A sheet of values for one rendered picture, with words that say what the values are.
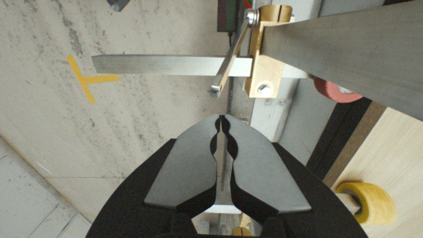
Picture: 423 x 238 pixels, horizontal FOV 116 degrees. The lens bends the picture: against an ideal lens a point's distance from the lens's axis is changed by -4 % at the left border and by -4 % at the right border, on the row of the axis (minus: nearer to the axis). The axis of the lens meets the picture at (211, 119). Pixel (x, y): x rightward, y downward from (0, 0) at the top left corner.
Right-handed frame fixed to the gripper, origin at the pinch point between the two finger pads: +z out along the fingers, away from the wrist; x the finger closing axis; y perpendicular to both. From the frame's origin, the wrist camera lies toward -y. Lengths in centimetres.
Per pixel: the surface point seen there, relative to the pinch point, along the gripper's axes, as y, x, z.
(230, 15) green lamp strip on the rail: -10.4, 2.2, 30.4
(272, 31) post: -6.6, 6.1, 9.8
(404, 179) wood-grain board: 20.8, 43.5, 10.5
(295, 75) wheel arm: -0.4, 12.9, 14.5
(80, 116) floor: 62, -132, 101
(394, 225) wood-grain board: 43, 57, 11
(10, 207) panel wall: 165, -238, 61
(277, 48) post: -4.8, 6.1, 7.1
